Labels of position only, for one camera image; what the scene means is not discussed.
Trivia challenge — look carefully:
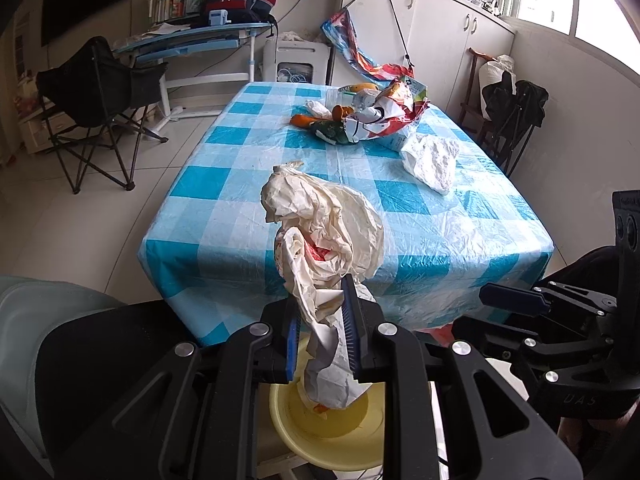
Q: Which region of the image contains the cream plastic bag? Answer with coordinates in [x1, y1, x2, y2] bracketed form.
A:
[260, 160, 384, 410]

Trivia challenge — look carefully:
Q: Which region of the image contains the red orange snack bag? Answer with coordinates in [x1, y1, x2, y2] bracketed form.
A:
[343, 76, 428, 144]

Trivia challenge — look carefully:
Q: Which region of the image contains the long orange peel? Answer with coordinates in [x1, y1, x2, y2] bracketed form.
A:
[290, 114, 319, 129]

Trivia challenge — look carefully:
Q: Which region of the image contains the green knitted toy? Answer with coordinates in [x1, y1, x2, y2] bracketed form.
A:
[309, 119, 354, 145]

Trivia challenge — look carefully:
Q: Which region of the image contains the curved orange peel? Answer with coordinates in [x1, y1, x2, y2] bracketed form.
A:
[331, 104, 355, 122]

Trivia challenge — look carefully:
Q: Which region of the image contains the yellow plastic basin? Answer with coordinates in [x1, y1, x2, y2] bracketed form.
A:
[269, 338, 385, 471]

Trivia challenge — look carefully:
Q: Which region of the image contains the pale green plastic bin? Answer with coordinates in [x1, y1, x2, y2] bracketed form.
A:
[1, 275, 125, 479]

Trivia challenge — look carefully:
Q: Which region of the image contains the blue white checkered tablecloth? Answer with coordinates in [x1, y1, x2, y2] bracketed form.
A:
[138, 82, 554, 346]

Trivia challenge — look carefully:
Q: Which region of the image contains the white crumpled plastic bag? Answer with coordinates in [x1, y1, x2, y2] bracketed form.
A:
[400, 133, 460, 195]

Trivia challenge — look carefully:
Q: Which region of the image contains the dark chair with clothes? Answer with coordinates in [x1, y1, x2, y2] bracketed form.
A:
[458, 48, 549, 176]

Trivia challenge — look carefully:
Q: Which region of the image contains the white filled bag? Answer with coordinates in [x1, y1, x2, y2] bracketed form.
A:
[478, 54, 516, 119]

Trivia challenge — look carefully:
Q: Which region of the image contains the white crumpled tissue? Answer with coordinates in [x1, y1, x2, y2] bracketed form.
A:
[305, 100, 333, 120]

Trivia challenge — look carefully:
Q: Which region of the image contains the yellow mango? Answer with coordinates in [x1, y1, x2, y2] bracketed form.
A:
[344, 82, 378, 93]

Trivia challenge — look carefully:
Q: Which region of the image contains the black folding camp chair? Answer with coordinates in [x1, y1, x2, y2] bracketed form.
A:
[36, 36, 168, 194]

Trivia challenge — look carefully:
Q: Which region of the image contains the black metal hanger rod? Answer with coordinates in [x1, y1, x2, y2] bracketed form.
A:
[344, 0, 416, 66]

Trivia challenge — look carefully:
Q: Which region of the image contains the white plastic storage stool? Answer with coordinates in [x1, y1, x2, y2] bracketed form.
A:
[262, 38, 331, 84]

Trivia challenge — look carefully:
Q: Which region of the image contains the colourful hanging cloth bag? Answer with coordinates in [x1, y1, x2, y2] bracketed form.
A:
[321, 8, 414, 82]

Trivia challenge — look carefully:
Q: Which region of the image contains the blue white study desk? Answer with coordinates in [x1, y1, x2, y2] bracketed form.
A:
[114, 22, 273, 132]

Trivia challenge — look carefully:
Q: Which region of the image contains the blue desk device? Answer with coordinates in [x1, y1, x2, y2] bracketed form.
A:
[207, 9, 231, 27]

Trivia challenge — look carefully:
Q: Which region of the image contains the white wall cabinet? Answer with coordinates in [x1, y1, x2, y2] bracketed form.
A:
[337, 0, 515, 120]

